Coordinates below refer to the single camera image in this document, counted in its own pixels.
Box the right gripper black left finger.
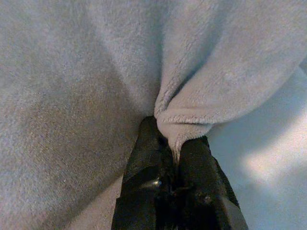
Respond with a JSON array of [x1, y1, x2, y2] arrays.
[[112, 116, 178, 230]]

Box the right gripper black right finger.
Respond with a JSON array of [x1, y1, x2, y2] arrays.
[[177, 135, 249, 230]]

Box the grey fleece pillow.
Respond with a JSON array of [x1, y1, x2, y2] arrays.
[[0, 0, 307, 230]]

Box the white quilted mattress bed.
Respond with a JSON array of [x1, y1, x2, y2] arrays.
[[208, 64, 307, 230]]

